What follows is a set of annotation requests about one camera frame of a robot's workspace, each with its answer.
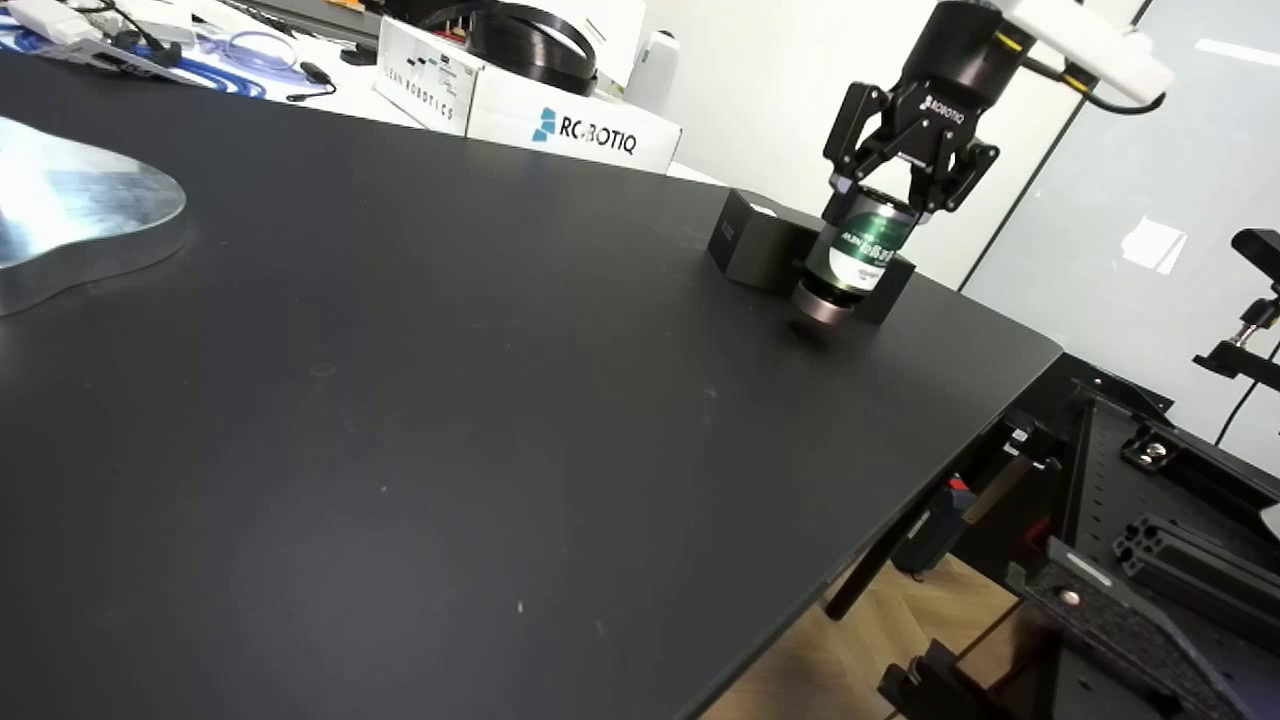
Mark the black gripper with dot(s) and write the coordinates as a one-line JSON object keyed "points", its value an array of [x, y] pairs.
{"points": [[961, 74]]}

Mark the green and silver can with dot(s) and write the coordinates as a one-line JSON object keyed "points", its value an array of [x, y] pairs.
{"points": [[860, 252]]}

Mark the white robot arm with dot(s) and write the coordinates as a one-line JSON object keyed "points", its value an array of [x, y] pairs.
{"points": [[1094, 47]]}

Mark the black rectangular box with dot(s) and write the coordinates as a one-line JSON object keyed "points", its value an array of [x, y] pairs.
{"points": [[762, 242]]}

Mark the white plastic container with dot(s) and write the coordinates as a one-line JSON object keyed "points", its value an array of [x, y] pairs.
{"points": [[660, 56]]}

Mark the white Robotiq cardboard box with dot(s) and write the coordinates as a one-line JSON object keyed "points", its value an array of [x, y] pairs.
{"points": [[534, 104]]}

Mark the black round case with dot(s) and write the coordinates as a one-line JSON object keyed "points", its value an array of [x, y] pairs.
{"points": [[534, 41]]}

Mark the black aluminium extrusion bar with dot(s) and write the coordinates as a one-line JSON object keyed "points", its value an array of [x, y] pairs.
{"points": [[1201, 560]]}

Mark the black optical breadboard bench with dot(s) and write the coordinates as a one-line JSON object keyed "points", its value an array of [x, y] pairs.
{"points": [[1147, 624]]}

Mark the blue plastic bag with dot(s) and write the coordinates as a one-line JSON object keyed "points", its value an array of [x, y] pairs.
{"points": [[247, 64]]}

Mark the black camera on stand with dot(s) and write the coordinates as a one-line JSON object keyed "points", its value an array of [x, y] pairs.
{"points": [[1263, 262]]}

